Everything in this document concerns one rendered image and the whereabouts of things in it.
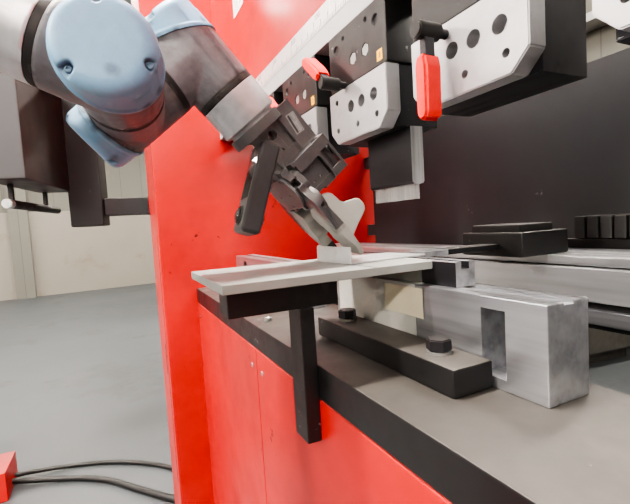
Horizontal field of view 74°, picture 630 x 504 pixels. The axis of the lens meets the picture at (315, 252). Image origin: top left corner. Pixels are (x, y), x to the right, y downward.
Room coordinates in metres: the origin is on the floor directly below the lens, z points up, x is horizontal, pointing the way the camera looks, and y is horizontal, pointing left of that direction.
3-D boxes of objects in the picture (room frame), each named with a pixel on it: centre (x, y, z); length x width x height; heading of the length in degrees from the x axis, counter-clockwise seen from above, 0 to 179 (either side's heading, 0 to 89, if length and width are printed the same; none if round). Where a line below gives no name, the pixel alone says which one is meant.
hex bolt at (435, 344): (0.45, -0.13, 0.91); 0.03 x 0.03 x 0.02
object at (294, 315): (0.52, 0.05, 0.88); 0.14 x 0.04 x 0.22; 116
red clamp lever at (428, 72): (0.43, -0.13, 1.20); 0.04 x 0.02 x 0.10; 116
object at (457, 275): (0.58, -0.13, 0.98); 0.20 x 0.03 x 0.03; 26
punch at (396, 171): (0.60, -0.12, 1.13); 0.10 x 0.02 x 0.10; 26
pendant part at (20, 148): (1.45, 0.96, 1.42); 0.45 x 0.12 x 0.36; 14
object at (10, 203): (1.51, 1.00, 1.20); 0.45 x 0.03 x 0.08; 14
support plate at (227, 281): (0.54, 0.01, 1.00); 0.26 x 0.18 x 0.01; 116
